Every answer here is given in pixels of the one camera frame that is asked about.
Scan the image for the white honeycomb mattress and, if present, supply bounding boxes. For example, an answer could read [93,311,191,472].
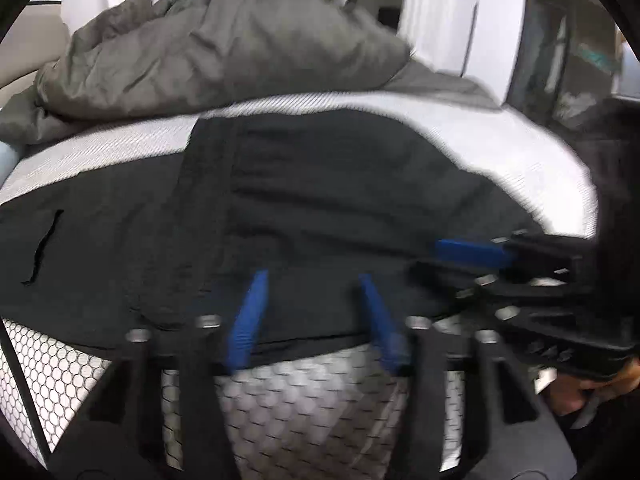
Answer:
[0,91,601,476]

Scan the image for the grey duvet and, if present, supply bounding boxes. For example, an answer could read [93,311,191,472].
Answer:
[0,0,501,146]

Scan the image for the beige padded headboard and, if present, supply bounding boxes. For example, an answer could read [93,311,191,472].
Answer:
[0,7,71,111]

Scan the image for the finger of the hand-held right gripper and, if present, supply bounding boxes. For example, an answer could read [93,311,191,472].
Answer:
[434,232,583,283]
[410,260,531,321]

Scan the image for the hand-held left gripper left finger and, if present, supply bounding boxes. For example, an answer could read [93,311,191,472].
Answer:
[55,270,271,480]

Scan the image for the light blue pillow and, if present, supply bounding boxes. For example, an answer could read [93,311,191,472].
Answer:
[0,141,23,183]

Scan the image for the dark shelf unit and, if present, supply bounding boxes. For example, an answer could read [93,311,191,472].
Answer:
[510,0,632,131]

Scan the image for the black pants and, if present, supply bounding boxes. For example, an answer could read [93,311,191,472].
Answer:
[0,110,546,356]

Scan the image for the person's right hand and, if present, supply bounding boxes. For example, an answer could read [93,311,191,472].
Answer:
[547,357,640,428]

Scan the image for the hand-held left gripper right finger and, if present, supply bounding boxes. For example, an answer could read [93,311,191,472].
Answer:
[357,274,547,477]

